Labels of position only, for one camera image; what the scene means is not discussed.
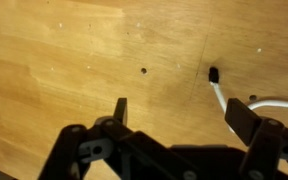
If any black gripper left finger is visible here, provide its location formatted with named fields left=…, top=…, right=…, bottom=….
left=38, top=97, right=202, bottom=180

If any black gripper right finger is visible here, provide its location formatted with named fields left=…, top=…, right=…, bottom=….
left=224, top=98, right=288, bottom=180

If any white rope with black tip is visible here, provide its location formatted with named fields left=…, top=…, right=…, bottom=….
left=208, top=66, right=288, bottom=134

